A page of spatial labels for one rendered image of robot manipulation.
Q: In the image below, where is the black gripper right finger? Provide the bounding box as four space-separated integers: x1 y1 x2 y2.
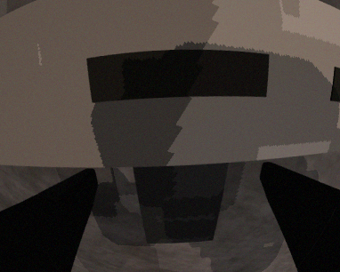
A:
260 162 340 272

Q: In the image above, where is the black two-prong plug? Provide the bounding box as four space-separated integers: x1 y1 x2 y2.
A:
134 164 228 244

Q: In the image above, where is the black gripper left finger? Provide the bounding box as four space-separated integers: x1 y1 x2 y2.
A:
0 168 99 272

